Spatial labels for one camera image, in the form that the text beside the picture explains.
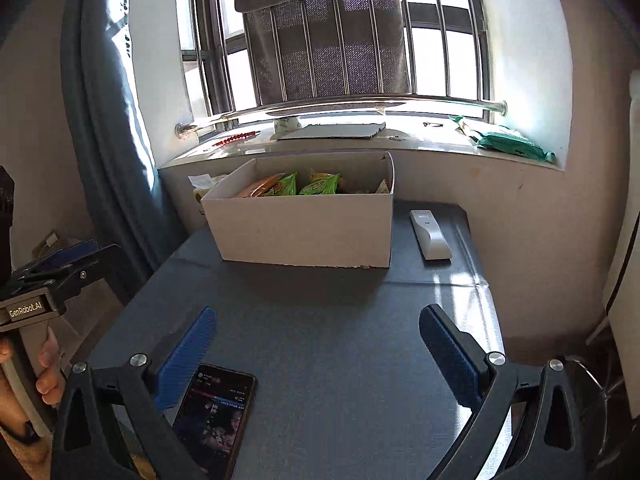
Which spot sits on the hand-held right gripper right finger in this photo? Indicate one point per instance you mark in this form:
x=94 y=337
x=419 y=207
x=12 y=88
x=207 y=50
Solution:
x=450 y=360

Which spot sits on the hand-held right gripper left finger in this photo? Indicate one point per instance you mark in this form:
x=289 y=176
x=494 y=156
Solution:
x=187 y=355

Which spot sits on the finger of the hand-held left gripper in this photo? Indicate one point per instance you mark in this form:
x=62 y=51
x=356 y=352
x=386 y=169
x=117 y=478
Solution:
x=95 y=262
x=67 y=255

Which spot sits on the white cardboard box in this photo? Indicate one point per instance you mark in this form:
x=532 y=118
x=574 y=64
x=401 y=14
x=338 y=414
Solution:
x=300 y=227

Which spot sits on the orange snack packet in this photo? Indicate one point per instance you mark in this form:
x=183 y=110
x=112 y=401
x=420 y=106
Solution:
x=255 y=187

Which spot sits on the wide green snack packet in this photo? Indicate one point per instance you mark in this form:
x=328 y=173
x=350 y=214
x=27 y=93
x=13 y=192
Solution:
x=282 y=186

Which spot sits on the long green snack packet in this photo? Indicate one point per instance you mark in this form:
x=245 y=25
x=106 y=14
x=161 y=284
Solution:
x=320 y=186

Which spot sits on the person's left forearm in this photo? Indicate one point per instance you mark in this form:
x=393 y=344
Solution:
x=15 y=457

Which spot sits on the person's left hand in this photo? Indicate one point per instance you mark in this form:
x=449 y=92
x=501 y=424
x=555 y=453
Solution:
x=50 y=375

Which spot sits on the black smartphone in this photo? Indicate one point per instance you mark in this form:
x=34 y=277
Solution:
x=215 y=420

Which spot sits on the white remote control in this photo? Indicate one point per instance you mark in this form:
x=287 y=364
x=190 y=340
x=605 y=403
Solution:
x=430 y=235

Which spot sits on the blue-grey curtain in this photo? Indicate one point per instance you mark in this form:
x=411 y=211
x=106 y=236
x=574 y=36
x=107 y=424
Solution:
x=110 y=135

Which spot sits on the tissue pack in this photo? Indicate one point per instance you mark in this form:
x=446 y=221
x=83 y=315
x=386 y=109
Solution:
x=202 y=187

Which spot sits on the blue-grey table cover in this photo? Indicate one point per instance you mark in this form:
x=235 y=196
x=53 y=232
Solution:
x=325 y=320

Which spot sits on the pale yellow snack packet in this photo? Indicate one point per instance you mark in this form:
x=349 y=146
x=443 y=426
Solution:
x=382 y=186

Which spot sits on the dark green plastic packet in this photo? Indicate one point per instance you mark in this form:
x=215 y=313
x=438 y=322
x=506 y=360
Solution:
x=510 y=146

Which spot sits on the pale green packet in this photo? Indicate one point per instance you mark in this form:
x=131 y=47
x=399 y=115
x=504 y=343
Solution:
x=465 y=125

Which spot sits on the black hair clip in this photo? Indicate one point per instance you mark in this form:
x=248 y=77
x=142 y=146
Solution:
x=432 y=123

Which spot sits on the flat cardboard sheet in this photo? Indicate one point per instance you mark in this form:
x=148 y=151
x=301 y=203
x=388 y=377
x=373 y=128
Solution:
x=330 y=131

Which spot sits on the steel window grille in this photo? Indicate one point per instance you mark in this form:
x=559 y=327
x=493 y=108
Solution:
x=350 y=102

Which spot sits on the grey hanging towel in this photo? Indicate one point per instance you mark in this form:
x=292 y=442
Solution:
x=325 y=50

